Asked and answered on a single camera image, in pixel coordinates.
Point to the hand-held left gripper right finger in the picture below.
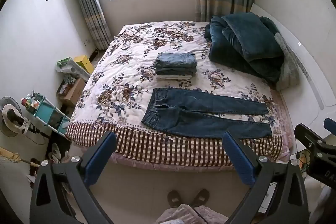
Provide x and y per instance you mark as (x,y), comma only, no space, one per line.
(238,158)

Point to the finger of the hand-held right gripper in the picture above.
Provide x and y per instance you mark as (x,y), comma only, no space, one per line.
(331,124)
(307,134)

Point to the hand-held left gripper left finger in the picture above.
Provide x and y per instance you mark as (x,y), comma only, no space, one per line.
(101,151)

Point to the dark blue jeans pants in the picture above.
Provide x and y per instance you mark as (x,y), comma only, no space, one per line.
(194,113)

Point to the folded white pants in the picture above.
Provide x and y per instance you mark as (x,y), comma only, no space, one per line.
(173,77)

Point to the pair of white slippers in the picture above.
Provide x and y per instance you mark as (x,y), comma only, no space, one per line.
(59,153)

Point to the person's brown slipper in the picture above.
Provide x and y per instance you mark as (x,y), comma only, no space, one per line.
(174,198)
(200,197)

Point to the teal storage rack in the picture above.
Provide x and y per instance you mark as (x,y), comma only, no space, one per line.
(51,113)

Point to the brown cardboard box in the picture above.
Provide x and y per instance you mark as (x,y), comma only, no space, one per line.
(74,91)

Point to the grey fluffy pillow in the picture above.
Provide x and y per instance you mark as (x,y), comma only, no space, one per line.
(287,66)

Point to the bed with floral quilt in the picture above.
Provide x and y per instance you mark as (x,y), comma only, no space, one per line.
(126,82)

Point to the white headboard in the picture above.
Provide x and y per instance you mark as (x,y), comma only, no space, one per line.
(304,56)

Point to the wooden stick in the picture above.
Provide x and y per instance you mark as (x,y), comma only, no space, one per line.
(15,156)

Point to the yellow box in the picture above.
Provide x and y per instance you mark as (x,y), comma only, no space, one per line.
(84,63)

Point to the green and white box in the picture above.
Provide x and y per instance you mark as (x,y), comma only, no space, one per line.
(68,66)

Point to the standing electric fan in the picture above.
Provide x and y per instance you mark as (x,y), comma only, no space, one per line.
(11,117)

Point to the folded grey-blue jeans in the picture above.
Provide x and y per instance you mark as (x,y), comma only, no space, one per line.
(176,71)

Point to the dark teal plush blanket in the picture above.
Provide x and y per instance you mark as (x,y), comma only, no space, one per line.
(244,43)

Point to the stack of folded jeans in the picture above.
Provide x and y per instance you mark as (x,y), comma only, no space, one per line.
(176,59)

